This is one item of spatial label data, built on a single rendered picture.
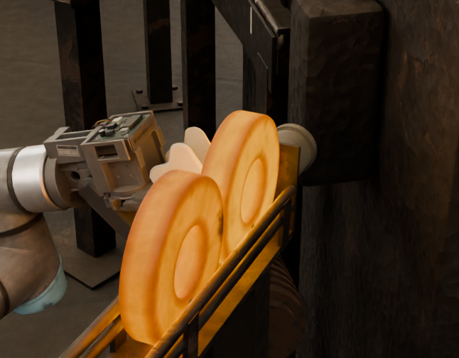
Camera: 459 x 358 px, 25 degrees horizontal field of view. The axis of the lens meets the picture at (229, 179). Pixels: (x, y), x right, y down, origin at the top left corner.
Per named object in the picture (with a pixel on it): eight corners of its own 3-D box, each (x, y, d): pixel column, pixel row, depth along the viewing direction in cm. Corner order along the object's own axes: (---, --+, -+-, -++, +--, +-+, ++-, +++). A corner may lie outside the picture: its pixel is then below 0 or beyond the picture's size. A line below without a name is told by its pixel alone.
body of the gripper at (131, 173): (126, 140, 103) (30, 151, 109) (153, 214, 106) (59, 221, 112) (159, 108, 109) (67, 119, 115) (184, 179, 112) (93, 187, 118)
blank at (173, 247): (228, 150, 95) (195, 143, 96) (154, 221, 82) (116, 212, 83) (222, 295, 102) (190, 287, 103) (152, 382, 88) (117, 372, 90)
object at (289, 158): (294, 234, 115) (301, 145, 110) (293, 236, 115) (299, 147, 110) (232, 220, 117) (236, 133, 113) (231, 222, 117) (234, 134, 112)
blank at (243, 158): (284, 95, 108) (254, 89, 109) (229, 149, 95) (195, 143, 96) (276, 226, 115) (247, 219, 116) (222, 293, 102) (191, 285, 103)
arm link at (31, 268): (-24, 331, 120) (-58, 248, 117) (38, 282, 129) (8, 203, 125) (25, 335, 116) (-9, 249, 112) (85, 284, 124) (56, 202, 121)
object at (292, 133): (315, 175, 121) (319, 128, 119) (290, 206, 114) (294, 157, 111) (267, 165, 123) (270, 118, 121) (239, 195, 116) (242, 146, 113)
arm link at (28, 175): (28, 225, 114) (65, 189, 121) (62, 223, 112) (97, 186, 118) (3, 165, 111) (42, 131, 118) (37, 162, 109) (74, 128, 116)
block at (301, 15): (359, 151, 141) (371, -16, 129) (379, 181, 134) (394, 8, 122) (283, 160, 139) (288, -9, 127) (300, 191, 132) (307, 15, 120)
